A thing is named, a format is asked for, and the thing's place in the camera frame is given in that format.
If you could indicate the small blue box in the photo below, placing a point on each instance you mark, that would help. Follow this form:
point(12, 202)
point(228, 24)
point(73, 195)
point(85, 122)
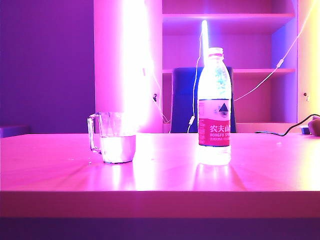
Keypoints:
point(305, 130)

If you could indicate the bright vertical light strip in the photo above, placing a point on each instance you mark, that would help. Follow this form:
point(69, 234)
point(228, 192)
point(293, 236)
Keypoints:
point(135, 50)

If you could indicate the dark blue chair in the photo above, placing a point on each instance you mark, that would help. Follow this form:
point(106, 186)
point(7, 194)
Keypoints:
point(183, 100)

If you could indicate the brown rounded object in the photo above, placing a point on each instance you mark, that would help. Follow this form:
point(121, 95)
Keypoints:
point(315, 126)

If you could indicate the small water puddle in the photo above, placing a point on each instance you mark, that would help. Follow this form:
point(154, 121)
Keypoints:
point(90, 162)

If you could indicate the plastic mineral water bottle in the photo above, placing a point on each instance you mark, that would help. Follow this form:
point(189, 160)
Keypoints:
point(215, 130)

